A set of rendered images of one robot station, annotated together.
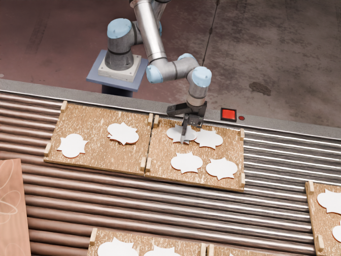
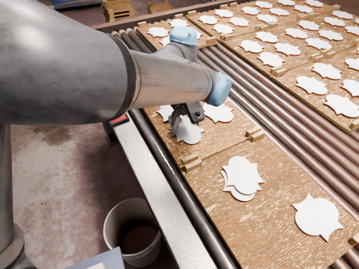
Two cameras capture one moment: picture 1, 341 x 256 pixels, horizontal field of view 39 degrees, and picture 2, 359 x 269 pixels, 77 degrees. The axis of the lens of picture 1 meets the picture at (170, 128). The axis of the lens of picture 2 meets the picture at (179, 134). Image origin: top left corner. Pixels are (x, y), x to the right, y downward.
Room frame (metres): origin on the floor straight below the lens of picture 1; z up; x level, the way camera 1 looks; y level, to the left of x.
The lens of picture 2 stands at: (1.81, 0.44, 1.56)
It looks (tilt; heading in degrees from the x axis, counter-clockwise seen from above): 48 degrees down; 244
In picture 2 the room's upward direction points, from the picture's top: straight up
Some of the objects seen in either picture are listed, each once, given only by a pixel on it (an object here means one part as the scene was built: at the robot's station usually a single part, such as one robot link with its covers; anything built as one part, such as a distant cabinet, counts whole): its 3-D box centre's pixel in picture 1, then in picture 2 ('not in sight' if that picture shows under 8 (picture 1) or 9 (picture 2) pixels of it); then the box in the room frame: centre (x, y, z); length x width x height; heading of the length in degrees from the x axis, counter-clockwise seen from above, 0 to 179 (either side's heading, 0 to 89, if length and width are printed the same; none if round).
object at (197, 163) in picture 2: (150, 119); (193, 165); (1.59, 0.10, 0.95); 0.06 x 0.02 x 0.03; 2
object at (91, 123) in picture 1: (101, 137); (265, 200); (1.45, 0.29, 0.93); 0.41 x 0.35 x 0.02; 92
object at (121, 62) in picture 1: (118, 54); not in sight; (2.03, 0.32, 0.96); 0.15 x 0.15 x 0.10
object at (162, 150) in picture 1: (196, 152); (195, 115); (1.46, -0.13, 0.93); 0.41 x 0.35 x 0.02; 91
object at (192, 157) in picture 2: (156, 121); (189, 158); (1.59, 0.07, 0.95); 0.06 x 0.02 x 0.03; 1
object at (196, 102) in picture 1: (196, 96); not in sight; (1.54, -0.08, 1.17); 0.08 x 0.08 x 0.05
